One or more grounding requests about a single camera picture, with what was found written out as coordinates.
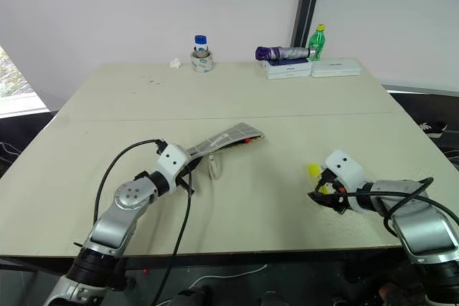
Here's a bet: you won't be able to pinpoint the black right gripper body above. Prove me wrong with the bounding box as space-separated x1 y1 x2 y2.
320 168 349 216

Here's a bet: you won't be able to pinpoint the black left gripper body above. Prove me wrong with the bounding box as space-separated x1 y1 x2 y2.
176 164 195 183

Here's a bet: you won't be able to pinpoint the yellow highlighter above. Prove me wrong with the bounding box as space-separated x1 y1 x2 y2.
306 163 333 196

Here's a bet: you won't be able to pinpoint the grey tape roll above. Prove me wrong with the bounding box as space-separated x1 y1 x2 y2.
189 50 214 74

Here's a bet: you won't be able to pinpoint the dark rounded shape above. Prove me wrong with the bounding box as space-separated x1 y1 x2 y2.
167 283 217 306

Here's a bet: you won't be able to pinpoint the white flat case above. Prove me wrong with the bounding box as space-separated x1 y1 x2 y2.
310 59 360 78

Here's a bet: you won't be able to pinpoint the black sneaker white laces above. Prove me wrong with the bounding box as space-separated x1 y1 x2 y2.
417 120 450 139

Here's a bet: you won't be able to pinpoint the white box with purple print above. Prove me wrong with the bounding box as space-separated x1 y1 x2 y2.
263 57 313 80

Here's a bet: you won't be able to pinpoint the white bottle with blue cap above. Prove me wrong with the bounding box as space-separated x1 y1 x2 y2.
193 34 210 57

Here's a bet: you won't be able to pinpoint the folded purple grey umbrella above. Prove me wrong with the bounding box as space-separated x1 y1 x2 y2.
255 46 311 61

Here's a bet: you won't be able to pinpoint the green plastic bottle yellow cap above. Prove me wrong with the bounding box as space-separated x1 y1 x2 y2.
308 24 328 62

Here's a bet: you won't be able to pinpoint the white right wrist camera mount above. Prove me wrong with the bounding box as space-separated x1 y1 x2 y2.
320 148 367 212

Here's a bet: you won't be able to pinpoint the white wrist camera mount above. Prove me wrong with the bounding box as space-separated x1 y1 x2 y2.
156 143 191 193
320 148 367 212

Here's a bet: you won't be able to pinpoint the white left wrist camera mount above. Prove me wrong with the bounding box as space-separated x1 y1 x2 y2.
156 143 191 193

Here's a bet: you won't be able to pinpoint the white pouch zipper strap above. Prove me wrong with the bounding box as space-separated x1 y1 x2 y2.
208 154 224 181

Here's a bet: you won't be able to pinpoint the thin black hanging cable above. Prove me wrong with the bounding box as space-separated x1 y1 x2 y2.
152 168 194 306

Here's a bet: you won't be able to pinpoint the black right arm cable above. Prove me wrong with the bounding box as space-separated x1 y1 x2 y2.
331 176 459 239

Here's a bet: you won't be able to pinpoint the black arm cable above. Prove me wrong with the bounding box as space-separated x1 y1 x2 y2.
93 137 166 226
331 176 459 239

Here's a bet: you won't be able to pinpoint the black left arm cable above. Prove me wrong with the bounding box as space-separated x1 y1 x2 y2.
93 137 166 226

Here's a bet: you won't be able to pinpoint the white cable under table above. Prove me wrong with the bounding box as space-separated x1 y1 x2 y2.
188 263 270 287

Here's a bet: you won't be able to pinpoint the black vertical frame post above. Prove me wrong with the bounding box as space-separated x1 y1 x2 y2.
291 0 326 49

